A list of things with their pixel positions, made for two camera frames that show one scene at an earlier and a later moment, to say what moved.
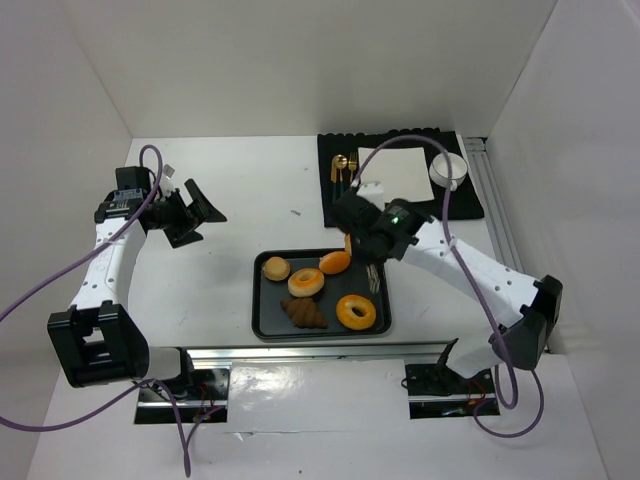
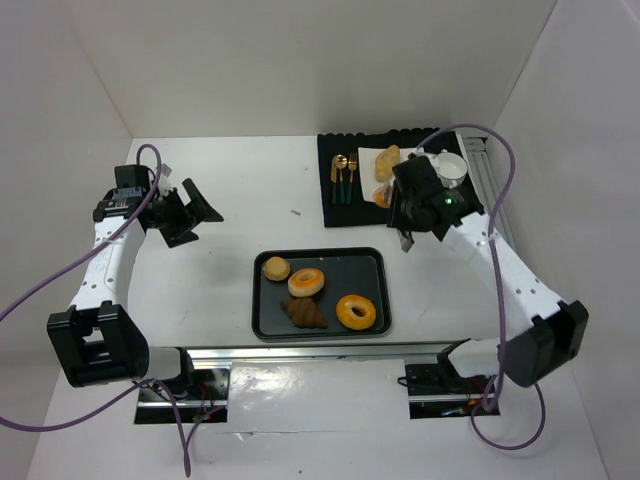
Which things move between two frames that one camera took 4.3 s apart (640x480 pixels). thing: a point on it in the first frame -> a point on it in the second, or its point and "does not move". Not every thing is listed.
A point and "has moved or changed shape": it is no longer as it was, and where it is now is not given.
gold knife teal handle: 334,178 does not move
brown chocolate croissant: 304,313 does not move
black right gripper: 362,242 -> 398,216
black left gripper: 182,215 does not move
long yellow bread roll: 348,246 -> 385,160
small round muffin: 276,268 does not move
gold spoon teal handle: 340,162 does not move
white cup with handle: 439,171 does not move
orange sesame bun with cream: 334,262 has moved or changed shape
